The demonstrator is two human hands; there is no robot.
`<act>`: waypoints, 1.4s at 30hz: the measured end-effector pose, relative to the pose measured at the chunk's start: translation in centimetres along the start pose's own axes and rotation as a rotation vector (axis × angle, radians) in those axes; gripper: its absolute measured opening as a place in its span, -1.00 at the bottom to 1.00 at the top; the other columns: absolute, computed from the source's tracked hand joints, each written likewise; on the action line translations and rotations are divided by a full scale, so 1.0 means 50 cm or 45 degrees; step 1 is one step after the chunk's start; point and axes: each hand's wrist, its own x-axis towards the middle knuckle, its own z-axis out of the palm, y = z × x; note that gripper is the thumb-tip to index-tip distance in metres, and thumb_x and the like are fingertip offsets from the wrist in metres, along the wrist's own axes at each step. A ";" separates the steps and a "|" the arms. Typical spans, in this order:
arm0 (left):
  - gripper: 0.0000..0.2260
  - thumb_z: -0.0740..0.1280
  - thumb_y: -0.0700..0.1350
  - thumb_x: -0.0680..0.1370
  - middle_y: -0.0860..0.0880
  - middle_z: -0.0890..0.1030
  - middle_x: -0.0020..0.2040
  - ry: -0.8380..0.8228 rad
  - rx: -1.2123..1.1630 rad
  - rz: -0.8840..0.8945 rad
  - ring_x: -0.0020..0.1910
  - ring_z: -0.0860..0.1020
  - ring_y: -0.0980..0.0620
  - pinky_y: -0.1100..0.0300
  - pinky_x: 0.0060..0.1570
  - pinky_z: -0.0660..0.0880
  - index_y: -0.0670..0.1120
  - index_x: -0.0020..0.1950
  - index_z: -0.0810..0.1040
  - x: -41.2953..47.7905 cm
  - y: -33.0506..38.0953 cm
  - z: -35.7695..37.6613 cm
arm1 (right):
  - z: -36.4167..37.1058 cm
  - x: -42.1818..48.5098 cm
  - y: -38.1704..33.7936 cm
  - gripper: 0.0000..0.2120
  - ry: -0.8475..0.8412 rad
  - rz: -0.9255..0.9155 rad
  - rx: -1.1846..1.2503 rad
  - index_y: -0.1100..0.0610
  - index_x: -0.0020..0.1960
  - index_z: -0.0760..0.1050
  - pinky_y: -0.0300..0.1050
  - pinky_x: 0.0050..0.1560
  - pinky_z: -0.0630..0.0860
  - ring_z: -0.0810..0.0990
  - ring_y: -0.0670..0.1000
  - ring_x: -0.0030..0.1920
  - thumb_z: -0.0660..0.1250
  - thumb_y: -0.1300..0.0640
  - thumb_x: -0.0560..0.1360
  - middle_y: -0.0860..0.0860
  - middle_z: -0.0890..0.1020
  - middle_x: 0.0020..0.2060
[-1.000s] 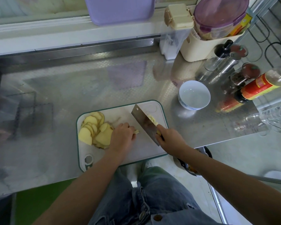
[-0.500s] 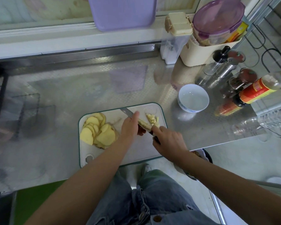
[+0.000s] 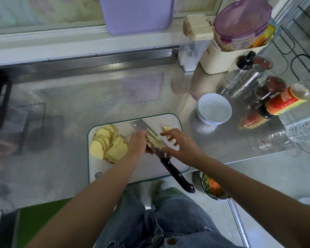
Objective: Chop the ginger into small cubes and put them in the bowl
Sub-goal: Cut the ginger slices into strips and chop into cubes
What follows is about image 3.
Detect person's left hand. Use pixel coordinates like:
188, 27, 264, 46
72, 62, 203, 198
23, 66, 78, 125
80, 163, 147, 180
126, 129, 148, 161

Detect person's right hand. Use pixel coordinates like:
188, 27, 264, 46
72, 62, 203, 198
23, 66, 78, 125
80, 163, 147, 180
160, 128, 205, 167

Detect pile of yellow potato slices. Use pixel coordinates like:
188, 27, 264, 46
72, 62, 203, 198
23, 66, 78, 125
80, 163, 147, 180
89, 124, 129, 164

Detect steel cleaver knife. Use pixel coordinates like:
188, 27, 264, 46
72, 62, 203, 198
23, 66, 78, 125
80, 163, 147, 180
129, 119, 196, 194

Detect white bowl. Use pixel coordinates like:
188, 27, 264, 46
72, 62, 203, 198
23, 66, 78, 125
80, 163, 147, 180
197, 93, 233, 125

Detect person's right forearm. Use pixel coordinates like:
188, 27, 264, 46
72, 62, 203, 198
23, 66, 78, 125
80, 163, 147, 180
196, 155, 310, 248

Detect person's left forearm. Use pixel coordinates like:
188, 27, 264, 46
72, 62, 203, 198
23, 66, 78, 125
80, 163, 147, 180
26, 155, 145, 248

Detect metal bowl with scraps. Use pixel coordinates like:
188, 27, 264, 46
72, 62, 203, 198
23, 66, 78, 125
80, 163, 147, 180
199, 171, 230, 200

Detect person's blue jeans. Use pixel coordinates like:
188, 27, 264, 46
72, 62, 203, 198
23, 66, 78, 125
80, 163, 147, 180
93, 186, 241, 248

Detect white cutting board green rim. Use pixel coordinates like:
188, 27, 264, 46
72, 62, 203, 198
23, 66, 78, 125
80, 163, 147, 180
87, 113, 190, 184

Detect cream plastic canister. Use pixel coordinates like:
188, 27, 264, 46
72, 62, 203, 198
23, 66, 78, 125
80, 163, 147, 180
199, 39, 261, 75

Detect steel shaker brown cap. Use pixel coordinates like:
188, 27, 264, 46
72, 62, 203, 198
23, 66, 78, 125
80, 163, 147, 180
219, 55, 273, 99

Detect clear container cream lid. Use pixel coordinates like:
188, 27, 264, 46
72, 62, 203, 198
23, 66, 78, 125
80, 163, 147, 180
177, 14, 215, 73

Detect glass bottle black cap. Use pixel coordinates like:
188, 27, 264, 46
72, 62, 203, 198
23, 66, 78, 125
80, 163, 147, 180
225, 51, 256, 85

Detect glass jar red lid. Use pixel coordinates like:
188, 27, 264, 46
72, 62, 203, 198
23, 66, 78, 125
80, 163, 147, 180
253, 76, 287, 101

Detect clear plastic bottle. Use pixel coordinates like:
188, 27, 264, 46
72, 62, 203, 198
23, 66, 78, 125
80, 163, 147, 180
261, 118, 310, 154

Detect sauce bottle red label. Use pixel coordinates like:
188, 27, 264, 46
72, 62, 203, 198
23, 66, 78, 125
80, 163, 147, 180
258, 75, 310, 118

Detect green mat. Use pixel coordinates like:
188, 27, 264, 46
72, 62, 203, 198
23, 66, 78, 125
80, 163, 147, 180
18, 204, 73, 248

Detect purple plastic cutting board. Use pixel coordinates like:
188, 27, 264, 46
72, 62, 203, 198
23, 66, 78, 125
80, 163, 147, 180
97, 0, 175, 36

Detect purple lid food container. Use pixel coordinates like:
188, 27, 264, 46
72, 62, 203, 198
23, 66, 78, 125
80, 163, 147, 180
213, 0, 276, 52

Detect black metal rack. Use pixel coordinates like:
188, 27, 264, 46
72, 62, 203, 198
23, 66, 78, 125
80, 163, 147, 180
0, 75, 11, 127

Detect steel bin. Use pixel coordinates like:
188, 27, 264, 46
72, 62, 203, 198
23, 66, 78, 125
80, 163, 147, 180
0, 209, 19, 248

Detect wire dish rack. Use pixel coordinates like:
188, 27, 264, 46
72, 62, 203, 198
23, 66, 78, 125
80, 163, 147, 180
271, 13, 310, 86

